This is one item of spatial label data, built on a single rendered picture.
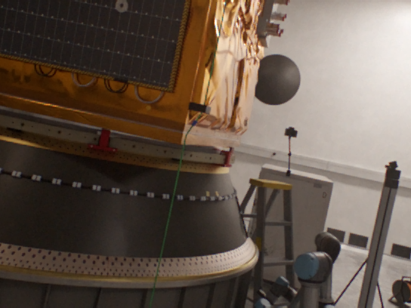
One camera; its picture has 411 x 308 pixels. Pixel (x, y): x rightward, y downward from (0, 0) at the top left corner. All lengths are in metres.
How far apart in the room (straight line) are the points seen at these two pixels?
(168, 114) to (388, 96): 8.64
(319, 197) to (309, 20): 5.18
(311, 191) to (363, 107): 4.41
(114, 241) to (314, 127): 8.24
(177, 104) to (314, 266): 0.99
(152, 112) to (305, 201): 4.37
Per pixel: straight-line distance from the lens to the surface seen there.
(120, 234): 2.05
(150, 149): 2.14
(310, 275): 2.25
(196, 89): 1.82
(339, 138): 10.02
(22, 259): 2.00
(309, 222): 6.05
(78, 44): 1.92
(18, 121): 2.17
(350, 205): 10.12
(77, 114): 1.94
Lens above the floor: 1.83
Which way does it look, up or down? 2 degrees down
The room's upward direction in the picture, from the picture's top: 12 degrees clockwise
